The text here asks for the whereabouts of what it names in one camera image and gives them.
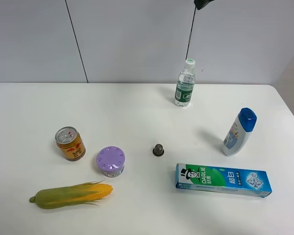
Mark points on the dark gripper finger tip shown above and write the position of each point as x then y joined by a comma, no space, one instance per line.
201,3

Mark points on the yellow green toy corn cob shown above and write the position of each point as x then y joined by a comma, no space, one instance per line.
81,194

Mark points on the clear water bottle green label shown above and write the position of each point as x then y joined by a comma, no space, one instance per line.
185,84

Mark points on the white shampoo bottle blue cap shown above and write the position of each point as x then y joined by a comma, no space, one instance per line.
239,132

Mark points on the purple lidded air freshener jar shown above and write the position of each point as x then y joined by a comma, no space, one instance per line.
110,160

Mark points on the blue green toothpaste box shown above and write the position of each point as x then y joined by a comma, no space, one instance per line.
222,180

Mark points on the gold red energy drink can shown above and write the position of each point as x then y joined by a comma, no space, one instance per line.
70,143

